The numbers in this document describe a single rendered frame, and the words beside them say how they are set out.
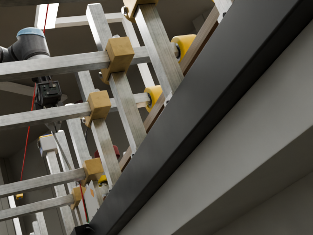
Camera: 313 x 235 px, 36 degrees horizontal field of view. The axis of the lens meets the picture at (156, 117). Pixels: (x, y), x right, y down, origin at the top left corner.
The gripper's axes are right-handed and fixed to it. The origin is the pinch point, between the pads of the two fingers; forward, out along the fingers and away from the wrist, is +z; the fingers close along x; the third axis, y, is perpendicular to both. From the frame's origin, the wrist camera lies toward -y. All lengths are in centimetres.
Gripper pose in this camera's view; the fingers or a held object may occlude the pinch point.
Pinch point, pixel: (55, 129)
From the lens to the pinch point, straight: 157.3
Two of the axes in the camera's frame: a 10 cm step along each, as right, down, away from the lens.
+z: 3.2, 8.8, -3.6
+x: 9.0, -1.6, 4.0
